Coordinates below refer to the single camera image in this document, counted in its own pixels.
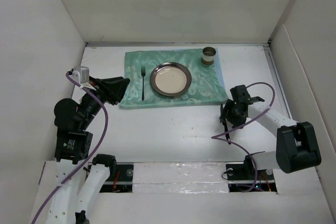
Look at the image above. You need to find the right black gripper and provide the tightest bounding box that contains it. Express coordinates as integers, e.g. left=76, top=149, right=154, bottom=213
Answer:
left=219, top=99, right=247, bottom=129

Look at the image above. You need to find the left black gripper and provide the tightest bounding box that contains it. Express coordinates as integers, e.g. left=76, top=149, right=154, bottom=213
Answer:
left=79, top=74, right=130, bottom=128

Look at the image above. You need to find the black knife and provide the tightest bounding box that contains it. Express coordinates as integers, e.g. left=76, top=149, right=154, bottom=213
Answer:
left=223, top=121, right=231, bottom=145

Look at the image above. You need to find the green satin placemat cloth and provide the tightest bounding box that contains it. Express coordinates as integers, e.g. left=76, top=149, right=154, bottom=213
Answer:
left=119, top=48, right=228, bottom=109

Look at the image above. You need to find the black metal fork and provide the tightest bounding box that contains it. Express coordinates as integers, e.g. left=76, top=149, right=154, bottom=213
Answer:
left=141, top=66, right=146, bottom=101

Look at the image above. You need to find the round metal plate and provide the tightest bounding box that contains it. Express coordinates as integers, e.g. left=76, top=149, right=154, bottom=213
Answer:
left=150, top=62, right=192, bottom=97

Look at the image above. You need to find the metal cup with cork base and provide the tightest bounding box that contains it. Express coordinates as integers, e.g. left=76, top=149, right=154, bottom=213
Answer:
left=202, top=47, right=217, bottom=66

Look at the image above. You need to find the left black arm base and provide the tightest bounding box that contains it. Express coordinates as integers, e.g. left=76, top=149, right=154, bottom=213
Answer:
left=100, top=163, right=134, bottom=193

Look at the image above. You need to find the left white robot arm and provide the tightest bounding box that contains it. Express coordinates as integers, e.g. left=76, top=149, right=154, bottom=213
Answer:
left=45, top=76, right=130, bottom=223

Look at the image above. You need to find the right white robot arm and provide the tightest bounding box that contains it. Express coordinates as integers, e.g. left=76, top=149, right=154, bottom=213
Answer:
left=219, top=85, right=322, bottom=179

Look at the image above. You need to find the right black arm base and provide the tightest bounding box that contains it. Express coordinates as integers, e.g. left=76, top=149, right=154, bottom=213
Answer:
left=222, top=163, right=277, bottom=193

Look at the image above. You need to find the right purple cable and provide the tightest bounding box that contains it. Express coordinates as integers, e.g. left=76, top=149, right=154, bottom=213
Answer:
left=211, top=82, right=276, bottom=193

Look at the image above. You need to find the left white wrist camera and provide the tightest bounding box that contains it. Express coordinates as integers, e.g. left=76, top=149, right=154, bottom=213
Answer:
left=70, top=66, right=93, bottom=89

